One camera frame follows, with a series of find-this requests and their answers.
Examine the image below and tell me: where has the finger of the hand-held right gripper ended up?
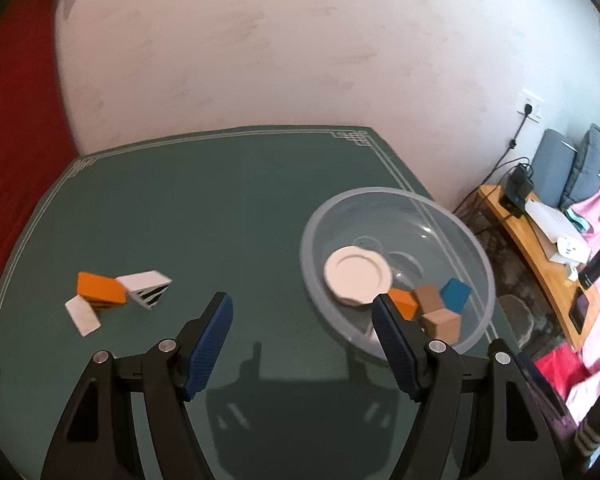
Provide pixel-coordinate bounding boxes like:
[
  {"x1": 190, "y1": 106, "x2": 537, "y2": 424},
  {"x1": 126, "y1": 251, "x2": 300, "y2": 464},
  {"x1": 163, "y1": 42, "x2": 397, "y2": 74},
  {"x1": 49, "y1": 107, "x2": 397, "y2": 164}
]
[{"x1": 516, "y1": 354, "x2": 577, "y2": 432}]

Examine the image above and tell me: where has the clear plastic bowl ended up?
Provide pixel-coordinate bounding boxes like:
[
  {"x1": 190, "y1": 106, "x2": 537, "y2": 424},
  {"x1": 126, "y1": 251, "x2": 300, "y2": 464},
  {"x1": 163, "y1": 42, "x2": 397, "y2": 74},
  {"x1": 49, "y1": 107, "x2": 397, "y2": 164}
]
[{"x1": 300, "y1": 187, "x2": 496, "y2": 361}]

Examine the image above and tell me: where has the brown wooden block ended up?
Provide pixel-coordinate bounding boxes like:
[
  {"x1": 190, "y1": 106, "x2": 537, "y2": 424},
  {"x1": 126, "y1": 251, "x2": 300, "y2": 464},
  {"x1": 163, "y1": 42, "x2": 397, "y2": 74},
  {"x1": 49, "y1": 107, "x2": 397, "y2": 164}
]
[{"x1": 412, "y1": 285, "x2": 443, "y2": 316}]

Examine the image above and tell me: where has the teal wooden block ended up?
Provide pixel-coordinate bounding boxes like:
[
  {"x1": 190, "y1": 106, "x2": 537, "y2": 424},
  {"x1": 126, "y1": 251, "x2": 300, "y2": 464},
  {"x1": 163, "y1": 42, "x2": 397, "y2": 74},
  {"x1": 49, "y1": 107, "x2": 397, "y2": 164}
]
[{"x1": 439, "y1": 277, "x2": 472, "y2": 313}]

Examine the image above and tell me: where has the white round plate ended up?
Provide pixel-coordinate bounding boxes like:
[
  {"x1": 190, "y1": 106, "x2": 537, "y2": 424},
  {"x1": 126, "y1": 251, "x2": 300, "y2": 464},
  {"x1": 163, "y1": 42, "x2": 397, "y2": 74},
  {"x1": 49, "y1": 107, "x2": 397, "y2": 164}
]
[{"x1": 324, "y1": 246, "x2": 392, "y2": 308}]

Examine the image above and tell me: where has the wooden bench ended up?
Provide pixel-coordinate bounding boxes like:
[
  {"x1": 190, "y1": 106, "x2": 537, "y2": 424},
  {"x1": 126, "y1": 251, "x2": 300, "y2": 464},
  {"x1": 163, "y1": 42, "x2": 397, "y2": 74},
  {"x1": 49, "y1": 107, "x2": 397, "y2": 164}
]
[{"x1": 479, "y1": 185, "x2": 600, "y2": 352}]

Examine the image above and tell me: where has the black power cable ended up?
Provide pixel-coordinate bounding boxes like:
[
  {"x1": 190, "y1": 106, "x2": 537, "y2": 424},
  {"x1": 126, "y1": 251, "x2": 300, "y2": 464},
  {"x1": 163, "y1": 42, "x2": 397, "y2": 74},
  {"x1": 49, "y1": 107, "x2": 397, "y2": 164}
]
[{"x1": 455, "y1": 102, "x2": 533, "y2": 216}]

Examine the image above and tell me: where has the orange block with striped side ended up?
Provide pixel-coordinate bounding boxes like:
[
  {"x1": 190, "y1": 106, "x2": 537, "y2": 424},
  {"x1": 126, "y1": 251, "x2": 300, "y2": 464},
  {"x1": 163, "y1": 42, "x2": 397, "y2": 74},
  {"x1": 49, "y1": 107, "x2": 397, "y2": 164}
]
[{"x1": 76, "y1": 271, "x2": 128, "y2": 311}]

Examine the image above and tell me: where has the plain orange wooden block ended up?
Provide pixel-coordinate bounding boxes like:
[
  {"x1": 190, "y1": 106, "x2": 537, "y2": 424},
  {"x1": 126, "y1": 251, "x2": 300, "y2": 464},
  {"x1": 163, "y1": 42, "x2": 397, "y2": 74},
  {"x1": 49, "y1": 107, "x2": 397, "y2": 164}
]
[{"x1": 387, "y1": 289, "x2": 421, "y2": 321}]

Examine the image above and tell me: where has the small teal object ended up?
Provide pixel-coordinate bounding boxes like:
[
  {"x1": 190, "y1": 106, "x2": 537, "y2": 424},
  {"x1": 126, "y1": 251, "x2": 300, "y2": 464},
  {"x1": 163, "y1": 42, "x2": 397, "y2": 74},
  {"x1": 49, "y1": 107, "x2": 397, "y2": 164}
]
[{"x1": 565, "y1": 207, "x2": 594, "y2": 233}]

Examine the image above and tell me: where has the red quilted blanket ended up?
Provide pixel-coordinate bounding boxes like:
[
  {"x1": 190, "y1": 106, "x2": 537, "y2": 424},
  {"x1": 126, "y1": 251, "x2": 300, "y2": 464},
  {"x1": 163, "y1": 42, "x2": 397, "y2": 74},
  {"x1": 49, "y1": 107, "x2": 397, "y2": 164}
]
[{"x1": 0, "y1": 0, "x2": 81, "y2": 281}]

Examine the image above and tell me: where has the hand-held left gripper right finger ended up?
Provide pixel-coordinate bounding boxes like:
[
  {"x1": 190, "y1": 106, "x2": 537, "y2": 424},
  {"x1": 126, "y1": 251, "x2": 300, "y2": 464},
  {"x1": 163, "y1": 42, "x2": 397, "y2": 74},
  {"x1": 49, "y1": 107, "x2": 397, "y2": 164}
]
[{"x1": 371, "y1": 294, "x2": 566, "y2": 480}]

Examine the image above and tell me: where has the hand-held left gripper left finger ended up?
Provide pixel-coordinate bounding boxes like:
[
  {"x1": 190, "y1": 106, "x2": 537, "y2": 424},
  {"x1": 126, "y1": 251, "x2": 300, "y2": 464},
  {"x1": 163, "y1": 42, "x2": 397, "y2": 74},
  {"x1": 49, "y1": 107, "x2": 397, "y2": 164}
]
[{"x1": 40, "y1": 291, "x2": 234, "y2": 480}]

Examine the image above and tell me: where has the white block with striped side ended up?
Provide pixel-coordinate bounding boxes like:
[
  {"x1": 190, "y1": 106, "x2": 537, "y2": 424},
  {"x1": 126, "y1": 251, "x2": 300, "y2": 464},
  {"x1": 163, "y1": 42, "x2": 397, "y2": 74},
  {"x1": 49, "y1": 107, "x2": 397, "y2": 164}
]
[{"x1": 116, "y1": 270, "x2": 173, "y2": 312}]

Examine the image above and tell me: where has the blue pillow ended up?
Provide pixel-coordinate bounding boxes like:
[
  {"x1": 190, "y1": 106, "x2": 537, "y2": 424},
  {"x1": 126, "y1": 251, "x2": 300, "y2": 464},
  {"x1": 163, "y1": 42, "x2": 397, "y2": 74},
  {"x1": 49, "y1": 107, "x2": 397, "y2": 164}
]
[
  {"x1": 532, "y1": 129, "x2": 579, "y2": 211},
  {"x1": 562, "y1": 124, "x2": 600, "y2": 211}
]

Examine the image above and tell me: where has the red cloth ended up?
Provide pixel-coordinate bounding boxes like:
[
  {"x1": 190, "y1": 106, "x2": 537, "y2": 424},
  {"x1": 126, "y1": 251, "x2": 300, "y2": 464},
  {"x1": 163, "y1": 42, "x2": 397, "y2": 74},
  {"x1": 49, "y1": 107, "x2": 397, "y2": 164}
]
[{"x1": 530, "y1": 350, "x2": 591, "y2": 387}]

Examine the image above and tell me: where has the light wooden wedge block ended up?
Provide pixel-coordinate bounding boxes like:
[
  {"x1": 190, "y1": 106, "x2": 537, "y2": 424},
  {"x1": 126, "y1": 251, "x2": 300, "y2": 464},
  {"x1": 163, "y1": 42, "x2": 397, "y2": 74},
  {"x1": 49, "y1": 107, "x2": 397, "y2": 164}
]
[{"x1": 420, "y1": 309, "x2": 462, "y2": 345}]

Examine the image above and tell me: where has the plain white block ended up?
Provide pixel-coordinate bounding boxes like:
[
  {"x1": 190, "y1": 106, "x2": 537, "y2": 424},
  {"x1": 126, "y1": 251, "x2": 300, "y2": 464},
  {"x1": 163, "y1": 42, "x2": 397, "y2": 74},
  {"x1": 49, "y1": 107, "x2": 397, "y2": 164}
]
[{"x1": 64, "y1": 295, "x2": 102, "y2": 337}]

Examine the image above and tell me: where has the white flat box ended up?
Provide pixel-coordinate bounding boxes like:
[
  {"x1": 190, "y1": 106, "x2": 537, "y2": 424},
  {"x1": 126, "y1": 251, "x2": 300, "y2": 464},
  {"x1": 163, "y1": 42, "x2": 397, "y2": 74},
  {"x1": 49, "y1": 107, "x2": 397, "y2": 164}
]
[{"x1": 524, "y1": 199, "x2": 583, "y2": 241}]

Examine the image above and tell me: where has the black phone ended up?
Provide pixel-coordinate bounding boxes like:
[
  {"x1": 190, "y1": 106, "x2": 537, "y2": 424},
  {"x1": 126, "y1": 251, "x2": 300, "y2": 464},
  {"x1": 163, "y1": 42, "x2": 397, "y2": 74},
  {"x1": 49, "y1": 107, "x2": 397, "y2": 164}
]
[{"x1": 567, "y1": 290, "x2": 591, "y2": 334}]

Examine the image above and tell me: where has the black charger device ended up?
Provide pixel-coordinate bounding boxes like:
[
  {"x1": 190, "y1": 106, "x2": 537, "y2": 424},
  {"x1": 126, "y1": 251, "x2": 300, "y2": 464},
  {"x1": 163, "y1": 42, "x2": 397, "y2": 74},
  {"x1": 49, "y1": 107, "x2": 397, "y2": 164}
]
[{"x1": 500, "y1": 162, "x2": 536, "y2": 219}]

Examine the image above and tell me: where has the white wall socket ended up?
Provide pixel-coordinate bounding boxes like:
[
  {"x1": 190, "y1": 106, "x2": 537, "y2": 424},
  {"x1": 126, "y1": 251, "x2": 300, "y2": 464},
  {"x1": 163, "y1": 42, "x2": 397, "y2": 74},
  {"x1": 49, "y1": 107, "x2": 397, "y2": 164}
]
[{"x1": 516, "y1": 89, "x2": 546, "y2": 123}]

